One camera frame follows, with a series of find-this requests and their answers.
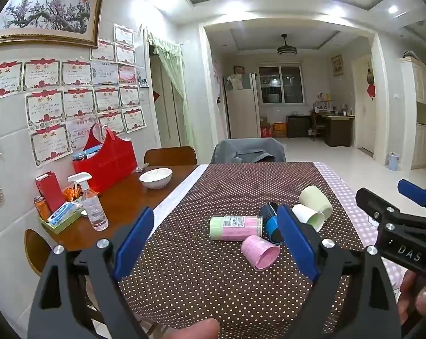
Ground wrapped pink green cup pack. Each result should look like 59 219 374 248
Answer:
209 215 263 241

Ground white fridge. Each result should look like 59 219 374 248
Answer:
224 74 261 140

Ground cream door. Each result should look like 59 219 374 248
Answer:
351 55 376 152

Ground pale green cup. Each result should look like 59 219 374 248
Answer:
299 185 334 220

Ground white cup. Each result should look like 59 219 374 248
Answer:
291 204 325 232

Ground clear spray bottle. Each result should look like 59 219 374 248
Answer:
68 172 109 231

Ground blue cup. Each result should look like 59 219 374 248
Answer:
259 202 288 245

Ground ceiling lamp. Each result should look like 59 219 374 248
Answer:
277 34 297 56

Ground dark wooden desk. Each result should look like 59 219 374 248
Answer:
311 109 355 147

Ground brown polka dot tablecloth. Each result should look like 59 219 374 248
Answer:
118 162 367 339

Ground orange can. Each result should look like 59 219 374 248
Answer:
34 195 51 221

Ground framed blossom painting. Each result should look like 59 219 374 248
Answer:
0 0 105 49

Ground dark low cabinet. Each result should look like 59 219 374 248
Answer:
287 115 312 138

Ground blue white toothpaste box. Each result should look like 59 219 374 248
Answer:
48 201 80 224

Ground pink checked tablecloth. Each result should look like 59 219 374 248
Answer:
312 162 408 290

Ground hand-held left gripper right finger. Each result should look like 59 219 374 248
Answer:
277 205 401 339

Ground wall of certificates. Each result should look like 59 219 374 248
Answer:
0 24 148 166

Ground person's left hand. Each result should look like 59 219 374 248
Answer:
159 318 221 339

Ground green curtain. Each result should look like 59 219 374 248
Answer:
147 30 194 147

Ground wooden chair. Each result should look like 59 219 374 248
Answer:
25 229 53 276
144 146 197 166

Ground person's right hand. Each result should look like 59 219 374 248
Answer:
397 271 426 326

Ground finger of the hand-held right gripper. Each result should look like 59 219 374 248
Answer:
397 179 426 216
355 187 405 226

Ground orange snack packet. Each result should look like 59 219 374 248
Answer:
63 187 83 202

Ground green tray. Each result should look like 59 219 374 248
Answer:
36 201 90 234

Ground red bag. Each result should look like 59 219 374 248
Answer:
73 124 138 194

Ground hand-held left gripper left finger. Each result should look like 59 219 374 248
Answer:
27 207 155 339

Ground grey jacket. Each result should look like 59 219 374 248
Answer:
210 138 287 164

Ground window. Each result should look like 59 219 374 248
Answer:
258 62 304 105

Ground white bowl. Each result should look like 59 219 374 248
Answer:
139 168 173 189

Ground pink cup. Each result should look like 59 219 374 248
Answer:
241 235 281 271

